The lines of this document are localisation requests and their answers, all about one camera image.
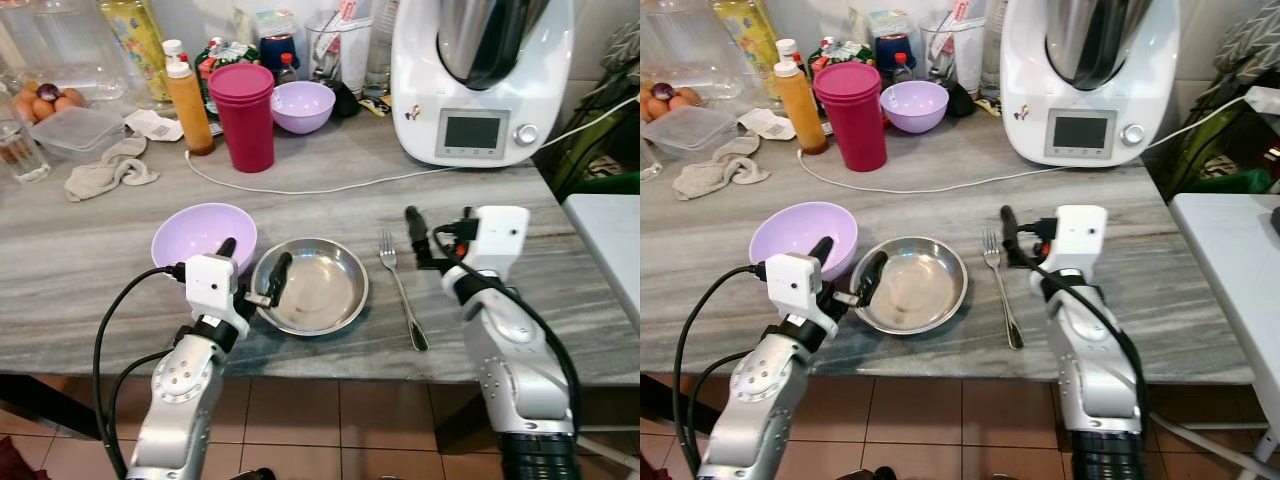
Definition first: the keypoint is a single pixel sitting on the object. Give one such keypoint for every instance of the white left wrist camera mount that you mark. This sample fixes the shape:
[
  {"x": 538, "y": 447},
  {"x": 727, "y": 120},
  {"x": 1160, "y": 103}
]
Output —
[
  {"x": 210, "y": 285},
  {"x": 793, "y": 285}
]

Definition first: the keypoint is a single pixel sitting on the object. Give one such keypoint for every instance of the steel fork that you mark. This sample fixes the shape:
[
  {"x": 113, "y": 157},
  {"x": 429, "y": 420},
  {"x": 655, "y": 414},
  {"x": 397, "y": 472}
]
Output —
[
  {"x": 400, "y": 290},
  {"x": 1001, "y": 288}
]

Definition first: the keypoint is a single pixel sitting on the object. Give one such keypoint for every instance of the small black object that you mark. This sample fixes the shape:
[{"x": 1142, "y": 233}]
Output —
[
  {"x": 960, "y": 100},
  {"x": 348, "y": 100}
]

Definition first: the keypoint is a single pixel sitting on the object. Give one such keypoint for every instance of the dark jar with label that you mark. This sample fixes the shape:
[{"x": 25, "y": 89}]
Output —
[
  {"x": 275, "y": 40},
  {"x": 888, "y": 38}
]

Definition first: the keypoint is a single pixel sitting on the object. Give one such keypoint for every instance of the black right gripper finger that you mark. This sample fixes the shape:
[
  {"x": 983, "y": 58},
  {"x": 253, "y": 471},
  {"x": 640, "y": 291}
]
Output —
[
  {"x": 1011, "y": 230},
  {"x": 415, "y": 228}
]

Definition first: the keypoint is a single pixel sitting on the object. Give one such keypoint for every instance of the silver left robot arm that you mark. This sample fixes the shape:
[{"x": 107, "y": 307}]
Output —
[
  {"x": 750, "y": 400},
  {"x": 180, "y": 400}
]

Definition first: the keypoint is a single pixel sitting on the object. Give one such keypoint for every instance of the crumpled grey cloth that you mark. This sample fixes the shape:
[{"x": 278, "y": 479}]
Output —
[
  {"x": 100, "y": 178},
  {"x": 710, "y": 178}
]

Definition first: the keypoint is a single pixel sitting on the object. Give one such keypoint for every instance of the small purple plastic bowl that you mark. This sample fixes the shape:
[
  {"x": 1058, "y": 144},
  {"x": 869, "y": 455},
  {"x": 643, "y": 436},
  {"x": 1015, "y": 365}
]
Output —
[
  {"x": 913, "y": 108},
  {"x": 303, "y": 108}
]

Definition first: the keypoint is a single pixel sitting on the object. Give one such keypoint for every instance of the dark red capped bottle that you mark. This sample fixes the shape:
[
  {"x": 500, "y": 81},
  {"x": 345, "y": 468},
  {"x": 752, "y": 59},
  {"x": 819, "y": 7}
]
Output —
[
  {"x": 287, "y": 70},
  {"x": 902, "y": 70}
]

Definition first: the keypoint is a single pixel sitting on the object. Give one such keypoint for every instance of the orange sauce squeeze bottle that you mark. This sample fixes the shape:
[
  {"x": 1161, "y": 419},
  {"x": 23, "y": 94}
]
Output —
[
  {"x": 190, "y": 115},
  {"x": 801, "y": 112}
]

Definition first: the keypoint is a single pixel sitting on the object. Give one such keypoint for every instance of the white power plug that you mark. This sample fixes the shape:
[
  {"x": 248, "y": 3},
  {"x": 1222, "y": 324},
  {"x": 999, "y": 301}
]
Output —
[{"x": 1262, "y": 98}]

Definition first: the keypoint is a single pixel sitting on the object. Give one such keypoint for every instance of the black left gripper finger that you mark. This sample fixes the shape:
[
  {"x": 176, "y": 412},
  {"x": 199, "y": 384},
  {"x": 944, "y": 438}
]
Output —
[
  {"x": 227, "y": 248},
  {"x": 278, "y": 275},
  {"x": 872, "y": 275},
  {"x": 820, "y": 250}
]

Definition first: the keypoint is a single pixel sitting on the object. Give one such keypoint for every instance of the round steel plate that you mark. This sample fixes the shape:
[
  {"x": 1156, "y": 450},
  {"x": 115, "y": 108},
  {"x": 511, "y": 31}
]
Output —
[
  {"x": 322, "y": 290},
  {"x": 922, "y": 290}
]

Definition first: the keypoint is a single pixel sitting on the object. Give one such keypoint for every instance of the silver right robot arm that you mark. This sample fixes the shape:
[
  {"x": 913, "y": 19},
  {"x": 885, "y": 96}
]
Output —
[
  {"x": 510, "y": 370},
  {"x": 1090, "y": 370}
]

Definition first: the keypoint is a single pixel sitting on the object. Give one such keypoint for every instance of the pink lidded plastic tumbler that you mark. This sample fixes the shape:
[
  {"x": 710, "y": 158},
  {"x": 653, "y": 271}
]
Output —
[
  {"x": 242, "y": 120},
  {"x": 850, "y": 120}
]

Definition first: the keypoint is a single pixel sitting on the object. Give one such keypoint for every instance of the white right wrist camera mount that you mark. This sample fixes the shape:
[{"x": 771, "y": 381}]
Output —
[
  {"x": 1082, "y": 235},
  {"x": 500, "y": 235}
]

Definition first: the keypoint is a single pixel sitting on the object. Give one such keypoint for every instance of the clear lidded plastic container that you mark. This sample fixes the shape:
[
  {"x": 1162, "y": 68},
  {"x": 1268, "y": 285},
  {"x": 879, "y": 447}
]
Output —
[
  {"x": 75, "y": 130},
  {"x": 700, "y": 128}
]

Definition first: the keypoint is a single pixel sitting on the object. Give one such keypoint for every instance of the white capped bottle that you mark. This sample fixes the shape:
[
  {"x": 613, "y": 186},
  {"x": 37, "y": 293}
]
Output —
[
  {"x": 173, "y": 48},
  {"x": 788, "y": 48}
]

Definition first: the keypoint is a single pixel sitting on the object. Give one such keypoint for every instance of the white kitchen cooking machine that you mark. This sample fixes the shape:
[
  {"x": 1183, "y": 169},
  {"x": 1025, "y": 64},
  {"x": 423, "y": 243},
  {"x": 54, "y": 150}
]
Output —
[
  {"x": 1085, "y": 95},
  {"x": 480, "y": 95}
]

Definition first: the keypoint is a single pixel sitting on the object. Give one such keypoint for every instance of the dark green bag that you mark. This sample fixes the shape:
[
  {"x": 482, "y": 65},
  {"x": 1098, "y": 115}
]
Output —
[
  {"x": 590, "y": 150},
  {"x": 1210, "y": 150}
]

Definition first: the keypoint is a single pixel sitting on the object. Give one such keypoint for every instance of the yellow labelled bottle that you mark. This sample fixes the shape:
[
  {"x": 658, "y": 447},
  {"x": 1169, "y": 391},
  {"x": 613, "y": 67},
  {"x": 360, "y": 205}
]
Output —
[
  {"x": 746, "y": 35},
  {"x": 135, "y": 35}
]

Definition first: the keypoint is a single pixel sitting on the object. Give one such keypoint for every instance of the dark purple onion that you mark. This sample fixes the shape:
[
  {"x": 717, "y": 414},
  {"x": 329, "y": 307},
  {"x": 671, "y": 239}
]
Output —
[
  {"x": 662, "y": 90},
  {"x": 47, "y": 91}
]

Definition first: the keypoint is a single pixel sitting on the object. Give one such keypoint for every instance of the clear measuring cup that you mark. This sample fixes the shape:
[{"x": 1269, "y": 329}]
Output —
[
  {"x": 335, "y": 50},
  {"x": 950, "y": 50}
]

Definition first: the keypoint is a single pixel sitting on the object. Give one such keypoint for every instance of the large purple plastic bowl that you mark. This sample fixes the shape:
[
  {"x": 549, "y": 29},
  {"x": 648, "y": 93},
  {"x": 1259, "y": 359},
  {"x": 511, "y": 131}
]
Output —
[
  {"x": 195, "y": 232},
  {"x": 793, "y": 232}
]

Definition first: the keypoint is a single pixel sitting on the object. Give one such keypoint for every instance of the clear drinking glass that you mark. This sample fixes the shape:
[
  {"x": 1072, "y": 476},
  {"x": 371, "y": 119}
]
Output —
[
  {"x": 22, "y": 155},
  {"x": 648, "y": 170}
]

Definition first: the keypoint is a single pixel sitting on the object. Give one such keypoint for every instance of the grey patterned cloth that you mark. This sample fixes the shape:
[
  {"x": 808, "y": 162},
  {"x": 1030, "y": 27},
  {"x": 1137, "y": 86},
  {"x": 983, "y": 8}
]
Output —
[
  {"x": 622, "y": 55},
  {"x": 1250, "y": 40}
]

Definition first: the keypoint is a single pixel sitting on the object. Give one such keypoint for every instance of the crumpled white paper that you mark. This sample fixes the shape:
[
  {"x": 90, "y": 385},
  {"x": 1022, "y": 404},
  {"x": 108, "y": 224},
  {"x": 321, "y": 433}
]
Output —
[
  {"x": 766, "y": 123},
  {"x": 155, "y": 125}
]

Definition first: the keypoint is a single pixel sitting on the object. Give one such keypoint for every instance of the green food packet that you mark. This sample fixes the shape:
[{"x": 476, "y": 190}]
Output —
[
  {"x": 838, "y": 50},
  {"x": 225, "y": 52}
]

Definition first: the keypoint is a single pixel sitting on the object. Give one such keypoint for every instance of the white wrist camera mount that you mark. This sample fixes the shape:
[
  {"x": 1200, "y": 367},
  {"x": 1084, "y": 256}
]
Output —
[
  {"x": 210, "y": 285},
  {"x": 793, "y": 285},
  {"x": 500, "y": 235},
  {"x": 1082, "y": 235}
]

